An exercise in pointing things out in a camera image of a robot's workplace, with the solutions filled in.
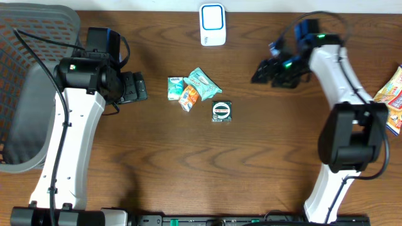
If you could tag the yellow snack bag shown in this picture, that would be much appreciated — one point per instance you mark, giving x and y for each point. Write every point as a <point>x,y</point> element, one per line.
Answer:
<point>390,94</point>

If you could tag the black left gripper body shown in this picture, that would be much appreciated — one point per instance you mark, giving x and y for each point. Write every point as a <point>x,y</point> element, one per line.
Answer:
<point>132,86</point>

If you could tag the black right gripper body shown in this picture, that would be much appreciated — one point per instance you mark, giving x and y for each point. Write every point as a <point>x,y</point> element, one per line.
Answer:
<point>289,68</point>

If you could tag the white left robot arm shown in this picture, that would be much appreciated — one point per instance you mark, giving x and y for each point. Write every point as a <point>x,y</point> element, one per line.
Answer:
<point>85,84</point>

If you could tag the white barcode scanner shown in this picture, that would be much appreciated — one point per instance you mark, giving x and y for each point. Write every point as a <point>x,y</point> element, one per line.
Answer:
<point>212,24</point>

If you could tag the orange snack packet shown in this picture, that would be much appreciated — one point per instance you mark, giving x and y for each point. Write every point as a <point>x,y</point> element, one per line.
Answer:
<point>188,98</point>

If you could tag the grey plastic mesh basket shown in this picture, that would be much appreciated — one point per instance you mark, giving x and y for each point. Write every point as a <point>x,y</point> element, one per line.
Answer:
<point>27,95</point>

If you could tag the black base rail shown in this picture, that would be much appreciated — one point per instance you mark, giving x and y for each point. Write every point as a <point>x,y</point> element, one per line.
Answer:
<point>272,219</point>

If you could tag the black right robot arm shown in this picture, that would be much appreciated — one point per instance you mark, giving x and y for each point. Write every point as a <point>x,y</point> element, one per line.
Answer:
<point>353,144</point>

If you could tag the teal wet wipes pack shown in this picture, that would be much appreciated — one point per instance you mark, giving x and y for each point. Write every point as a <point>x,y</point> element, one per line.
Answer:
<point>205,87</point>

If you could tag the teal tissue pack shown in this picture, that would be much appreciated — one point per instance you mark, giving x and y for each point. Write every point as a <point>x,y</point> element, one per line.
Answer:
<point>175,88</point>

